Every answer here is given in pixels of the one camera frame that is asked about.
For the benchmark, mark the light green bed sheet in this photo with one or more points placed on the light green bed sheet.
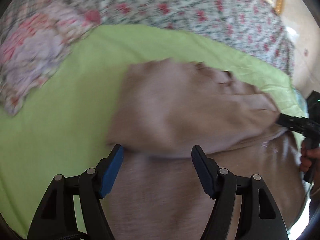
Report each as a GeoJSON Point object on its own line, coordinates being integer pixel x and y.
{"type": "Point", "coordinates": [62, 126]}

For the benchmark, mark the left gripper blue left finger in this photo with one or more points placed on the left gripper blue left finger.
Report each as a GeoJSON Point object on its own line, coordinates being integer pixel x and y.
{"type": "Point", "coordinates": [109, 168]}

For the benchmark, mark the pink purple floral pillow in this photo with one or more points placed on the pink purple floral pillow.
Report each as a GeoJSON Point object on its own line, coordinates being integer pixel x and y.
{"type": "Point", "coordinates": [32, 53]}

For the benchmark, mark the person's right hand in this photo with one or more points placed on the person's right hand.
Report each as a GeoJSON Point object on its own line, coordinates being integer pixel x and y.
{"type": "Point", "coordinates": [307, 156]}

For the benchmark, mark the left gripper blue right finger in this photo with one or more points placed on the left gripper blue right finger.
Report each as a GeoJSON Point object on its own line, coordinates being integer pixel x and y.
{"type": "Point", "coordinates": [206, 170]}

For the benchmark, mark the rose floral duvet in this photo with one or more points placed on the rose floral duvet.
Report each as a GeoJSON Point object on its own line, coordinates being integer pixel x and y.
{"type": "Point", "coordinates": [251, 26]}

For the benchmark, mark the beige knitted sweater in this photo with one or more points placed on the beige knitted sweater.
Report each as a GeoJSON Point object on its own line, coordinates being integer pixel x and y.
{"type": "Point", "coordinates": [165, 108]}

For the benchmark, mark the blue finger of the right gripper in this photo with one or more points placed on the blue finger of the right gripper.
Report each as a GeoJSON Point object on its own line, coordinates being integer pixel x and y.
{"type": "Point", "coordinates": [295, 123]}

